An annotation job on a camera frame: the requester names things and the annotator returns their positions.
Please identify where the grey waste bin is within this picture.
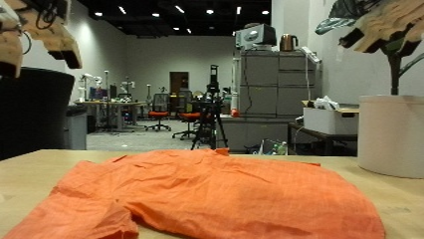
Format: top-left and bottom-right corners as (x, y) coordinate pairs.
(65, 105), (89, 151)

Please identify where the copper kettle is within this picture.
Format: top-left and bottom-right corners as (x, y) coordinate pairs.
(277, 33), (299, 53)

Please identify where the black side table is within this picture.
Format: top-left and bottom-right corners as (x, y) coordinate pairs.
(287, 121), (358, 157)

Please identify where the brown door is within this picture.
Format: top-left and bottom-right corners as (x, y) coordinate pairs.
(168, 71), (191, 98)

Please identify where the large white plant pot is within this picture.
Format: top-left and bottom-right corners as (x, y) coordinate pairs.
(356, 95), (424, 179)

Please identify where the tall grey metal cabinet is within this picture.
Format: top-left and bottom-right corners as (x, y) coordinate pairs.
(236, 49), (323, 119)

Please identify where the crumpled white plastic bag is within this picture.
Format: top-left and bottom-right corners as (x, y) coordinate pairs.
(312, 95), (341, 112)

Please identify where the white storage box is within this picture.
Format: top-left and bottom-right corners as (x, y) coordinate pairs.
(301, 99), (360, 135)

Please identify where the black office chair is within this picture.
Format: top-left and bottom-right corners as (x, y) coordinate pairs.
(0, 66), (77, 161)

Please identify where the grey box monitor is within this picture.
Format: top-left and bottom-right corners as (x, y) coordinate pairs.
(233, 23), (277, 52)

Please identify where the low grey cabinet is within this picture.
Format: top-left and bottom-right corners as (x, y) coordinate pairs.
(216, 114), (295, 153)

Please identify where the wooden office desk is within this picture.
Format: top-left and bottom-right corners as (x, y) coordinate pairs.
(74, 100), (147, 133)

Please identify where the white power strip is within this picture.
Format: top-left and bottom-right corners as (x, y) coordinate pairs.
(300, 46), (321, 64)

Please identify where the orange seat office chair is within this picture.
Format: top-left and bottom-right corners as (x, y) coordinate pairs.
(144, 93), (172, 132)
(171, 90), (203, 140)

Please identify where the orange button-up shirt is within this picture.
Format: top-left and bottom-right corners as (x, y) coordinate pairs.
(1, 147), (386, 239)

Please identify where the black camera tripod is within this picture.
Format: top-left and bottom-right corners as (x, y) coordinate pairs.
(190, 64), (229, 151)

